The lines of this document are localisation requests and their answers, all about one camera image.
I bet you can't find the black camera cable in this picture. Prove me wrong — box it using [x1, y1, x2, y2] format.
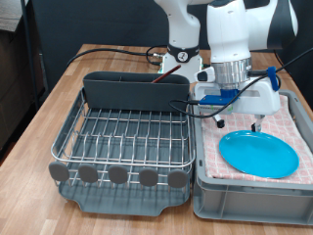
[168, 46, 313, 119]

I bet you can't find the metal wire dish rack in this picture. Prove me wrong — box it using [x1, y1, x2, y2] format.
[48, 87, 197, 192]

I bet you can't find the blue cable clip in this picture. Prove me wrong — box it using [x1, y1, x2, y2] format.
[266, 66, 282, 93]

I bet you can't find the grey dish drying rack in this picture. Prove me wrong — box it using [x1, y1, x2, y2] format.
[52, 87, 197, 217]

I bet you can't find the reddish brown wooden spoon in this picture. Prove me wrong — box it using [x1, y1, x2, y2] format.
[151, 64, 182, 84]

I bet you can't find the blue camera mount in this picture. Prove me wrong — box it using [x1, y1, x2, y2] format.
[199, 87, 242, 107]

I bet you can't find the blue plate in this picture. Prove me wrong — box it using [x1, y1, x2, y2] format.
[218, 129, 300, 179]

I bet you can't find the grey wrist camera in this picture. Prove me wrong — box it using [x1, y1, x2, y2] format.
[199, 102, 235, 115]

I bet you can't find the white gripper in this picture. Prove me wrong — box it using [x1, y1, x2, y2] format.
[194, 76, 282, 133]

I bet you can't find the pink checked towel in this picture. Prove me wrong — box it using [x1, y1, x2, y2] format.
[200, 94, 313, 185]

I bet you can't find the black power cable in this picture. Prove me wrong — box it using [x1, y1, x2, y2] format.
[67, 43, 169, 68]

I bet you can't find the grey plastic crate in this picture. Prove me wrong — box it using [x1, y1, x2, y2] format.
[191, 84, 313, 226]

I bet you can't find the black metal frame pole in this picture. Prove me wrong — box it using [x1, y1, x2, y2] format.
[20, 0, 41, 111]

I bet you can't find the black backdrop panel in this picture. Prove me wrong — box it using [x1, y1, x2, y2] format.
[30, 0, 313, 109]

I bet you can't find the dark grey cutlery holder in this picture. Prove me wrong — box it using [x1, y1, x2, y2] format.
[82, 70, 191, 114]

